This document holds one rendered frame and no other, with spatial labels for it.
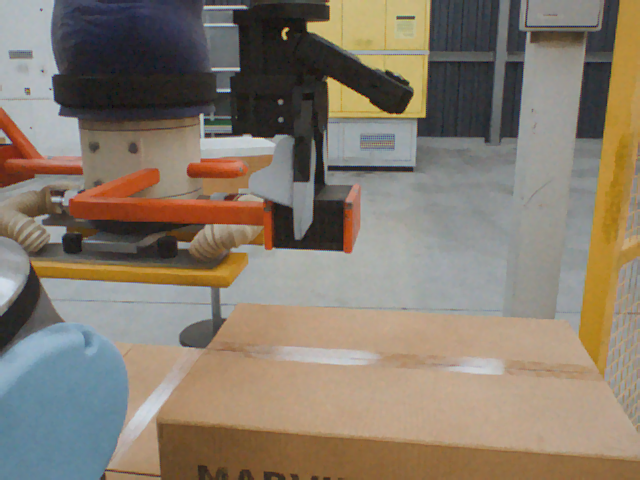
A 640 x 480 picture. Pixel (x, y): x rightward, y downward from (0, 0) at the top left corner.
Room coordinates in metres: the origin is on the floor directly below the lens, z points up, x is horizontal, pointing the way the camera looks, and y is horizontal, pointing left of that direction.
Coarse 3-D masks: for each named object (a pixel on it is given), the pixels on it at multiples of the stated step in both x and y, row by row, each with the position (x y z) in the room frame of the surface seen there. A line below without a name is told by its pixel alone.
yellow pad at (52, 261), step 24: (72, 240) 0.79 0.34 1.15; (168, 240) 0.78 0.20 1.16; (48, 264) 0.76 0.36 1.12; (72, 264) 0.76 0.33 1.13; (96, 264) 0.76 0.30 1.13; (120, 264) 0.76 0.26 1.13; (144, 264) 0.75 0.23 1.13; (168, 264) 0.75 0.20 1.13; (192, 264) 0.75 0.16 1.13; (216, 264) 0.75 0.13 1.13; (240, 264) 0.78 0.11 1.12
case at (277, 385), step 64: (256, 320) 0.98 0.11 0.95; (320, 320) 0.98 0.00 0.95; (384, 320) 0.98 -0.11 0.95; (448, 320) 0.98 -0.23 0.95; (512, 320) 0.98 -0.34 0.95; (192, 384) 0.76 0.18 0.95; (256, 384) 0.76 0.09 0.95; (320, 384) 0.76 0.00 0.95; (384, 384) 0.76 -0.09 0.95; (448, 384) 0.76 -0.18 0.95; (512, 384) 0.76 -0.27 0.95; (576, 384) 0.76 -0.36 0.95; (192, 448) 0.67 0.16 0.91; (256, 448) 0.65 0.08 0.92; (320, 448) 0.64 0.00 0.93; (384, 448) 0.63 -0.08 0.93; (448, 448) 0.62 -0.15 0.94; (512, 448) 0.61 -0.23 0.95; (576, 448) 0.61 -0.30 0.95
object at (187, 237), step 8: (80, 232) 0.96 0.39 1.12; (88, 232) 0.95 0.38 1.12; (96, 232) 0.95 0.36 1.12; (168, 232) 0.93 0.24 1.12; (176, 232) 0.93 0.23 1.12; (184, 232) 0.93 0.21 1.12; (192, 232) 0.93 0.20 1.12; (184, 240) 0.93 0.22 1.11; (192, 240) 0.93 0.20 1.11; (256, 240) 0.91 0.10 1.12
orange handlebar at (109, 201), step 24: (24, 168) 0.89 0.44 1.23; (48, 168) 0.88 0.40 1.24; (72, 168) 0.87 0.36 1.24; (144, 168) 0.81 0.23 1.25; (192, 168) 0.85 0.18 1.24; (216, 168) 0.84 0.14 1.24; (240, 168) 0.85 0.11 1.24; (96, 192) 0.66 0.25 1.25; (120, 192) 0.70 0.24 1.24; (96, 216) 0.61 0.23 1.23; (120, 216) 0.61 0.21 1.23; (144, 216) 0.60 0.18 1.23; (168, 216) 0.60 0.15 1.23; (192, 216) 0.60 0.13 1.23; (216, 216) 0.59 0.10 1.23; (240, 216) 0.59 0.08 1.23
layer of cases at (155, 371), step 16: (128, 352) 1.67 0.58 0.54; (144, 352) 1.66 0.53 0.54; (160, 352) 1.67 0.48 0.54; (176, 352) 1.67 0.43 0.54; (192, 352) 1.67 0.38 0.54; (128, 368) 1.56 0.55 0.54; (144, 368) 1.56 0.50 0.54; (160, 368) 1.56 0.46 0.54; (176, 368) 1.56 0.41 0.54; (144, 384) 1.47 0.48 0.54; (160, 384) 1.47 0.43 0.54; (176, 384) 1.47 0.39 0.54; (144, 400) 1.39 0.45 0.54; (160, 400) 1.39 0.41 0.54; (128, 416) 1.32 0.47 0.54; (144, 416) 1.32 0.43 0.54; (128, 432) 1.25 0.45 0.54; (144, 432) 1.25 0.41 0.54; (128, 448) 1.18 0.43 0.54; (144, 448) 1.19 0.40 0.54; (112, 464) 1.13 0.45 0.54; (128, 464) 1.13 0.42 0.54; (144, 464) 1.13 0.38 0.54
